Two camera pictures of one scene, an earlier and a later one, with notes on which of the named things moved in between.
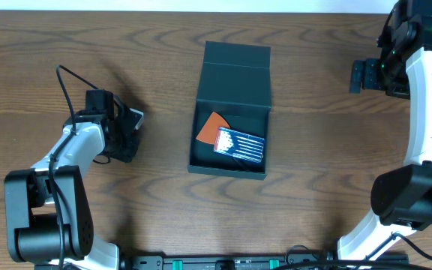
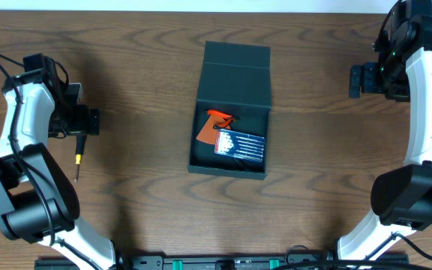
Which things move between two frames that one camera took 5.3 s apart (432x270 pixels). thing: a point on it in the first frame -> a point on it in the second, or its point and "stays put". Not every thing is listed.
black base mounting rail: x=301 y=259 stays put
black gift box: x=236 y=85 stays put
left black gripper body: x=124 y=142 -> x=87 y=121
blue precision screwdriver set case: x=239 y=144 stays put
